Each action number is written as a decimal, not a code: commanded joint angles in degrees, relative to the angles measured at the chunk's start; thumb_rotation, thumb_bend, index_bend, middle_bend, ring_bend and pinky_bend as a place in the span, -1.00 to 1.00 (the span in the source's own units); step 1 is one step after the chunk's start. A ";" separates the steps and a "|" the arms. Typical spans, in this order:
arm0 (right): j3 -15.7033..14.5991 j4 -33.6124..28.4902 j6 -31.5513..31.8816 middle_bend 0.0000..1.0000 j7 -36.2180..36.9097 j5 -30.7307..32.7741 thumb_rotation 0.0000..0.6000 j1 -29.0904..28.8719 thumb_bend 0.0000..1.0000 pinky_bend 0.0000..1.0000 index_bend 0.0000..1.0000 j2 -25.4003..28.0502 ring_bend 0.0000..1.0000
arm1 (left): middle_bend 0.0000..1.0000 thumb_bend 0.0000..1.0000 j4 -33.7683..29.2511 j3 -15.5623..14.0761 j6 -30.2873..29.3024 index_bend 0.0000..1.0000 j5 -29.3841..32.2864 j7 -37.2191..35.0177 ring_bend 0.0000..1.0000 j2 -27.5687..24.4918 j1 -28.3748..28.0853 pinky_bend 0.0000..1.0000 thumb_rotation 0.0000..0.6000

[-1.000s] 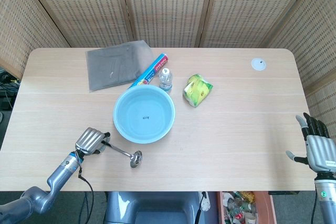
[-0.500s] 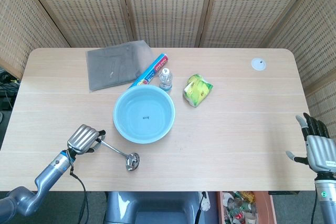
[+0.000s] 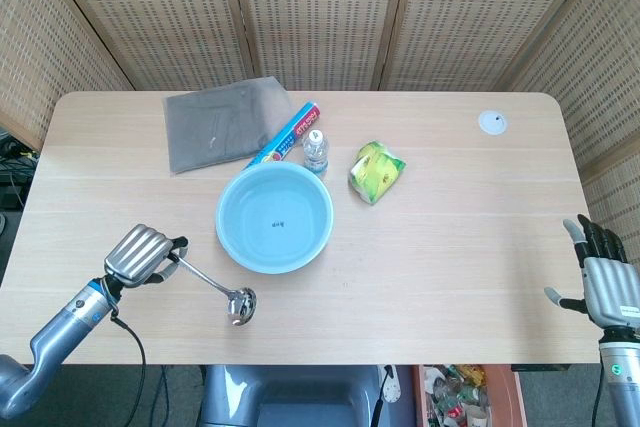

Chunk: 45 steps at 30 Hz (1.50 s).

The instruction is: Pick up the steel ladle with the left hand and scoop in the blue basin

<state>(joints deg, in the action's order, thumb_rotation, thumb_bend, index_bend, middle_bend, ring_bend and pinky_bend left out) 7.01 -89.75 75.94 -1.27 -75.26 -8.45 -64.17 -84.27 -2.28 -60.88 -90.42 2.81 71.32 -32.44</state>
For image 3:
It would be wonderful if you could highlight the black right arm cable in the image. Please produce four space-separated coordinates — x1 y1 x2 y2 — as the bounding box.
590 381 609 427

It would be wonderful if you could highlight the woven bamboo folding screen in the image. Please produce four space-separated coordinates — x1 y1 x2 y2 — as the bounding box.
0 0 640 228

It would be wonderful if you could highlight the light blue bowl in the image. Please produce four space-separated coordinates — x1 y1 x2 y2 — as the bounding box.
215 165 335 276

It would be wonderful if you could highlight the blue cling film box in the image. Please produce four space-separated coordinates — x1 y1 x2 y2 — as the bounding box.
243 101 321 172

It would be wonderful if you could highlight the white round cable grommet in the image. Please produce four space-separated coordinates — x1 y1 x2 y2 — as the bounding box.
477 109 511 137

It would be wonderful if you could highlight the metal ladle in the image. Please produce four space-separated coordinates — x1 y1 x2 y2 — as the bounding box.
169 252 258 328

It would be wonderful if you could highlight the green yellow tissue pack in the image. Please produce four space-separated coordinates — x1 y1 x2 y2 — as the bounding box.
347 140 407 206

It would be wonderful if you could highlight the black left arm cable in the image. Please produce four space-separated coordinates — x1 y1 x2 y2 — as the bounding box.
110 314 148 427

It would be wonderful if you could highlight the clear plastic water bottle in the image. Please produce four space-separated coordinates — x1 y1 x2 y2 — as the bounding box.
302 129 330 174

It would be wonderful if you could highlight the orange bin with trash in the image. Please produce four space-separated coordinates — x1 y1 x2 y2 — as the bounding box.
412 363 527 427

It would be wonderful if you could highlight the dark equipment behind screen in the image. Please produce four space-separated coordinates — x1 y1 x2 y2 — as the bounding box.
0 121 40 238

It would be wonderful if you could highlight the grey folded cloth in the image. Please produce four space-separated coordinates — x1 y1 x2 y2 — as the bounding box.
164 75 296 176

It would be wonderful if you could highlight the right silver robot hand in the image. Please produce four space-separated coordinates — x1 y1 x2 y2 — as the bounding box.
543 214 640 333

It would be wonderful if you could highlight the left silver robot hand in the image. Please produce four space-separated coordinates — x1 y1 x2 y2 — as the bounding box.
103 224 190 289

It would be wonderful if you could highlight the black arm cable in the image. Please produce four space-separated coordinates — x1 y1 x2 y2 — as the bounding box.
590 381 609 427
110 314 148 427

